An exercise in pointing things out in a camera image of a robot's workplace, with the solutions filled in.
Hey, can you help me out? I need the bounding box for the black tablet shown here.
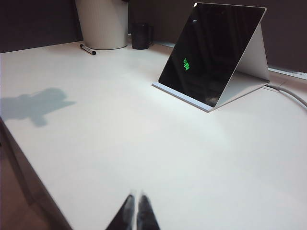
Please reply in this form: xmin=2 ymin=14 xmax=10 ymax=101
xmin=151 ymin=2 xmax=270 ymax=113

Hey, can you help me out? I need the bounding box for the grey cable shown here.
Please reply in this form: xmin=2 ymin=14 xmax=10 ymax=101
xmin=265 ymin=85 xmax=307 ymax=107

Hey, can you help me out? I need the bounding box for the black mug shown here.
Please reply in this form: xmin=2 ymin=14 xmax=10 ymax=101
xmin=131 ymin=23 xmax=154 ymax=50

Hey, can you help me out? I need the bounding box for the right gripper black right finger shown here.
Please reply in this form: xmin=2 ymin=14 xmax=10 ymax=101
xmin=136 ymin=190 xmax=161 ymax=230

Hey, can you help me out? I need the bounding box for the black marker pen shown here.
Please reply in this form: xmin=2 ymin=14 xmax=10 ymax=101
xmin=79 ymin=43 xmax=97 ymax=57

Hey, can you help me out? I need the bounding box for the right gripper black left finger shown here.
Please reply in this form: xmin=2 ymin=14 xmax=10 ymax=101
xmin=105 ymin=193 xmax=136 ymax=230

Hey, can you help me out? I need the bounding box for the white cylindrical bin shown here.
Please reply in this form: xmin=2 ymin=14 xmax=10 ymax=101
xmin=75 ymin=0 xmax=129 ymax=50

